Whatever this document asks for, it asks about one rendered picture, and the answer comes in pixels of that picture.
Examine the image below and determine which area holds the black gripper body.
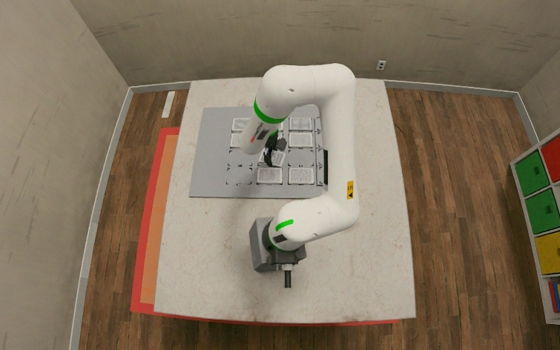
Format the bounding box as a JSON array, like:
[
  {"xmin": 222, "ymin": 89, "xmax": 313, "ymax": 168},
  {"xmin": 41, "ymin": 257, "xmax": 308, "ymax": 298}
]
[{"xmin": 265, "ymin": 139, "xmax": 277, "ymax": 150}]

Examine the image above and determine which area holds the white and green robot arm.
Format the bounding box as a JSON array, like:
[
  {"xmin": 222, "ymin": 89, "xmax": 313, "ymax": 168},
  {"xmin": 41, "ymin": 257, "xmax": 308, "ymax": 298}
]
[{"xmin": 238, "ymin": 64, "xmax": 360, "ymax": 288}]

